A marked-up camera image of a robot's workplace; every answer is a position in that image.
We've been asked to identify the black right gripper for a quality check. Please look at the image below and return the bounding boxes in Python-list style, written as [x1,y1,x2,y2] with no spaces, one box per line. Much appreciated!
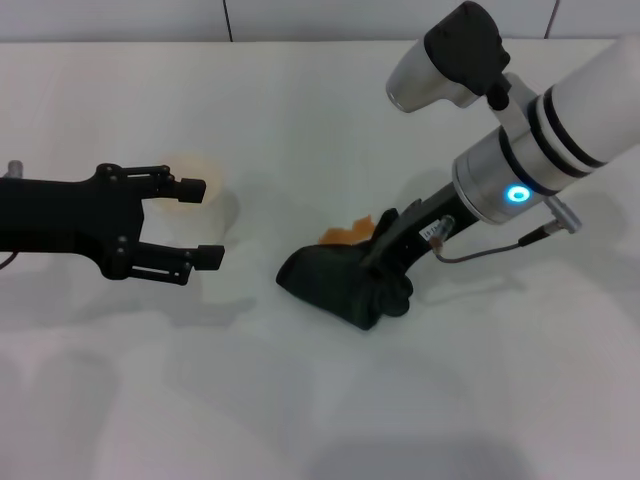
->
[362,181,477,282]

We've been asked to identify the white translucent plastic cup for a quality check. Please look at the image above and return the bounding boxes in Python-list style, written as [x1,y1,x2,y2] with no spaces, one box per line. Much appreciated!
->
[149,152,242,242]

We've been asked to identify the right arm gripper cable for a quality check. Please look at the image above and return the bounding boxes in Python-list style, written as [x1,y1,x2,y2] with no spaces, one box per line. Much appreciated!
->
[429,196,584,265]

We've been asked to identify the dark blue cloth rag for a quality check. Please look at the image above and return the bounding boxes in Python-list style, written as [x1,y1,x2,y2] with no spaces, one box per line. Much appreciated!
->
[276,242,414,333]

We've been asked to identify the brown water stain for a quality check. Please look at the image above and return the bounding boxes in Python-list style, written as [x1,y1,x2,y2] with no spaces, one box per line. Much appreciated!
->
[318,213,377,248]

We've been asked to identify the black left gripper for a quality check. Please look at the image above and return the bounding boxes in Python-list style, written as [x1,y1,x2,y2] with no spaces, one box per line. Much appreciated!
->
[0,162,227,288]

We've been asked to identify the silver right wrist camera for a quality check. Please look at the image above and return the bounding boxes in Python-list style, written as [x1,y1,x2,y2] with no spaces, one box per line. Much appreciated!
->
[385,0,527,127]

